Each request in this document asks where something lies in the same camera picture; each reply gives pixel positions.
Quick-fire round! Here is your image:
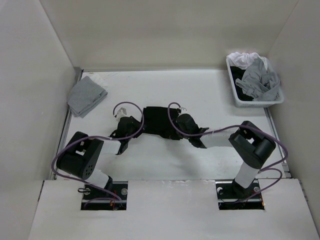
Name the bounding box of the black tank top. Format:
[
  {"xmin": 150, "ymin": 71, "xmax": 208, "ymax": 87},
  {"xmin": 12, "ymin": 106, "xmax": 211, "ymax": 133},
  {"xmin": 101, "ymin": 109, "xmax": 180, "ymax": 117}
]
[{"xmin": 143, "ymin": 106, "xmax": 182, "ymax": 141}]

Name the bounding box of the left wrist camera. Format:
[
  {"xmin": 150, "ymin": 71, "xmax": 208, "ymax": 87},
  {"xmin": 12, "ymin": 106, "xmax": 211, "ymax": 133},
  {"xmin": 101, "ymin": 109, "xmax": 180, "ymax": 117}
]
[{"xmin": 114, "ymin": 107, "xmax": 127, "ymax": 122}]

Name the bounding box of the white garment in basket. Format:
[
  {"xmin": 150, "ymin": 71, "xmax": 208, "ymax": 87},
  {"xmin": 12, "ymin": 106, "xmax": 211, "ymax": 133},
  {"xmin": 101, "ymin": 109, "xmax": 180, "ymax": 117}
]
[{"xmin": 226, "ymin": 52, "xmax": 268, "ymax": 70}]

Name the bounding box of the black garment in basket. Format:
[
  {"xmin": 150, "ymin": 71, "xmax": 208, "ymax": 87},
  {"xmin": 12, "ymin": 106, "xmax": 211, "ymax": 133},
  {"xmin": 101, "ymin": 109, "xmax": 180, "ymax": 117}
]
[{"xmin": 230, "ymin": 66, "xmax": 253, "ymax": 102}]

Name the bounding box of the grey garment in basket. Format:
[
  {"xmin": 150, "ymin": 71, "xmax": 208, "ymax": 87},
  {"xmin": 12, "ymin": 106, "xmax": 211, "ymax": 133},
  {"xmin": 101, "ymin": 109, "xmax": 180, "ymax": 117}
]
[{"xmin": 235, "ymin": 58, "xmax": 280, "ymax": 101}]

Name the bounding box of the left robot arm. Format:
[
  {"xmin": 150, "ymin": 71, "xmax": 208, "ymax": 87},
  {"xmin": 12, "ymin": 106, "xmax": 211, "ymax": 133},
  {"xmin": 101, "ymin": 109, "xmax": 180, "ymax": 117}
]
[{"xmin": 52, "ymin": 116, "xmax": 145, "ymax": 200}]

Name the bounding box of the white laundry basket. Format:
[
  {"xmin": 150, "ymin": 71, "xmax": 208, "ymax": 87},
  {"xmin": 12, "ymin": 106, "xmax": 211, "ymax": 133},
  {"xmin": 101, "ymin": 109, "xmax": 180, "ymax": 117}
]
[{"xmin": 225, "ymin": 56, "xmax": 285, "ymax": 108}]

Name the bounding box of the folded grey tank top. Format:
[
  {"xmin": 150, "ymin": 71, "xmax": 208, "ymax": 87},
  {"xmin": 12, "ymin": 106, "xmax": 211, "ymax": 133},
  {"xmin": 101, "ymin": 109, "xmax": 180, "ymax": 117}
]
[{"xmin": 67, "ymin": 76, "xmax": 108, "ymax": 118}]

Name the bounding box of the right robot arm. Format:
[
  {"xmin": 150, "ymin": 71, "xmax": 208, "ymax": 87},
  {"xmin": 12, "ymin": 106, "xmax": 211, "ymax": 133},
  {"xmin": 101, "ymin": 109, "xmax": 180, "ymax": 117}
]
[{"xmin": 167, "ymin": 113, "xmax": 276, "ymax": 200}]

